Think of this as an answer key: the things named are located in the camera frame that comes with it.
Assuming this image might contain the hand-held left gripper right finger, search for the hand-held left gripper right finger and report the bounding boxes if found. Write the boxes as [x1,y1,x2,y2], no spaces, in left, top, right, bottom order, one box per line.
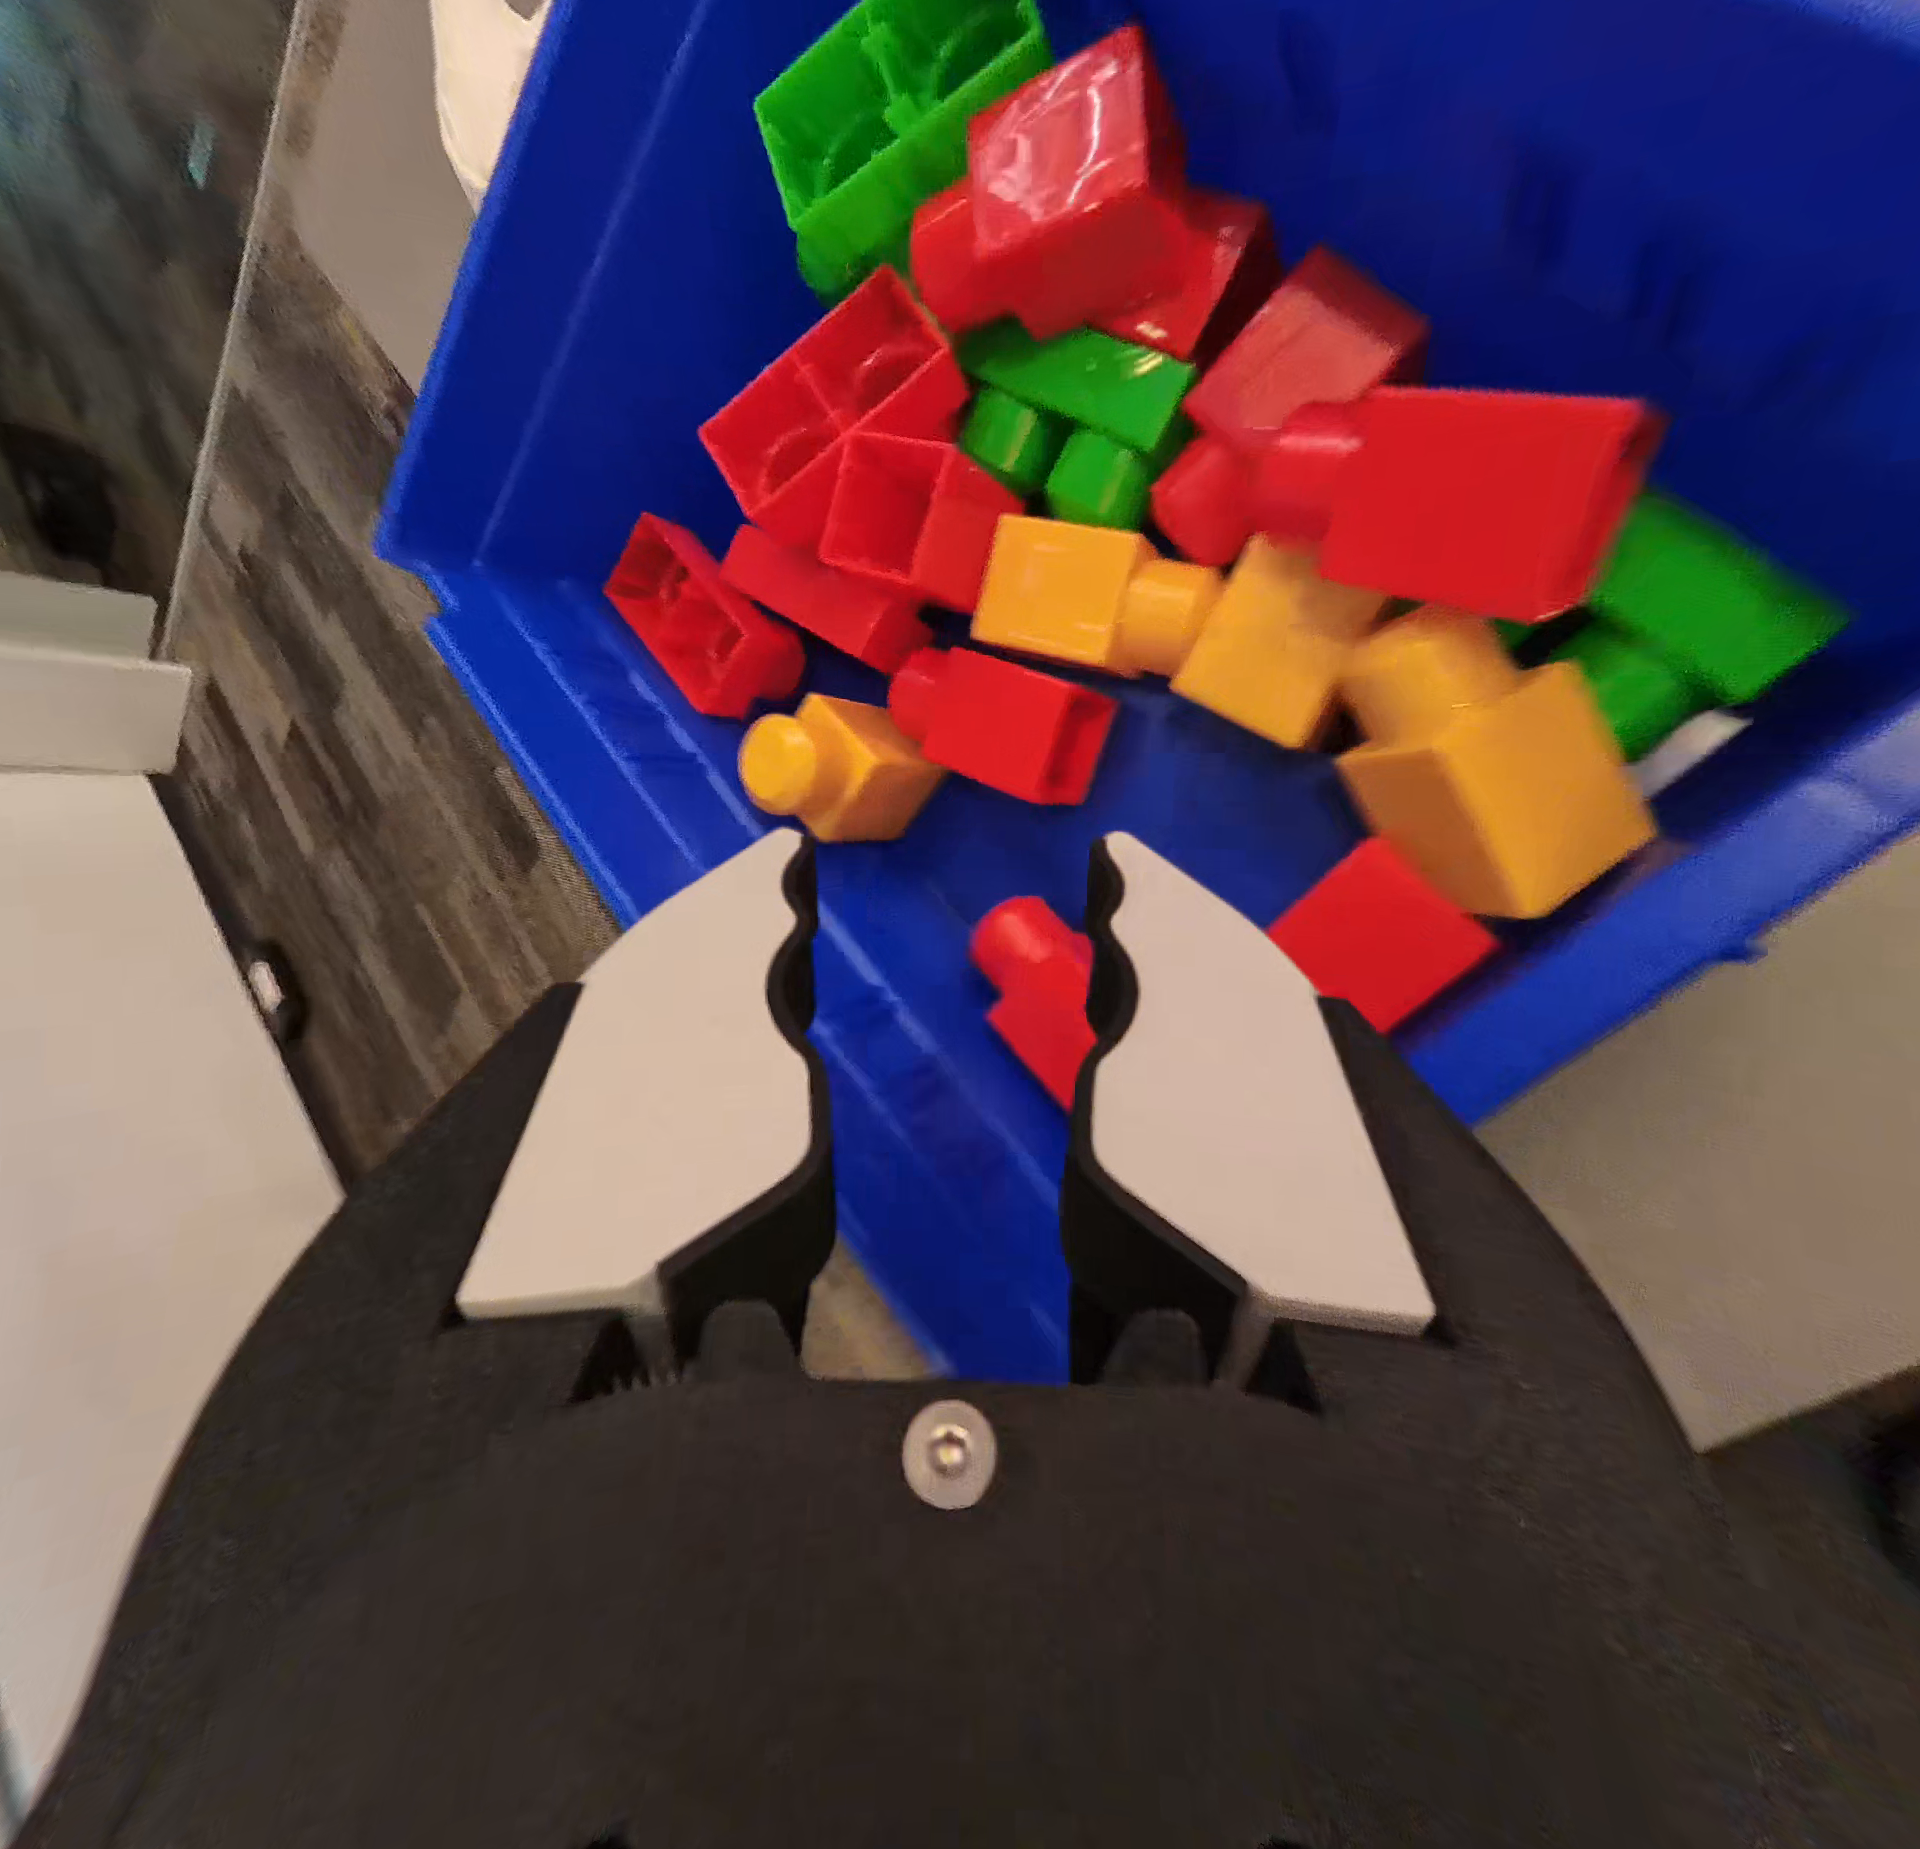
[1066,826,1440,1339]

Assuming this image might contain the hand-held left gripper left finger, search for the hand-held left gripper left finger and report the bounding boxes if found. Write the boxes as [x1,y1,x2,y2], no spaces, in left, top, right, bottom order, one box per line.
[455,826,836,1320]

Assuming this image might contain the pile of mega blocks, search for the pile of mega blocks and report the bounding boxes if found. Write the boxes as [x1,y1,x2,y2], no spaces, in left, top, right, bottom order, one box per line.
[601,0,1851,1106]

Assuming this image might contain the blue storage bin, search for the blue storage bin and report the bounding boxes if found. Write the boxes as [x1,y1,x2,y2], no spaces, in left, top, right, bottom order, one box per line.
[372,0,1920,1378]

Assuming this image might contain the white cloth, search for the white cloth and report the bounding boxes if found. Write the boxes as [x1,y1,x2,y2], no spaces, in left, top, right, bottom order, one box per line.
[425,0,578,222]

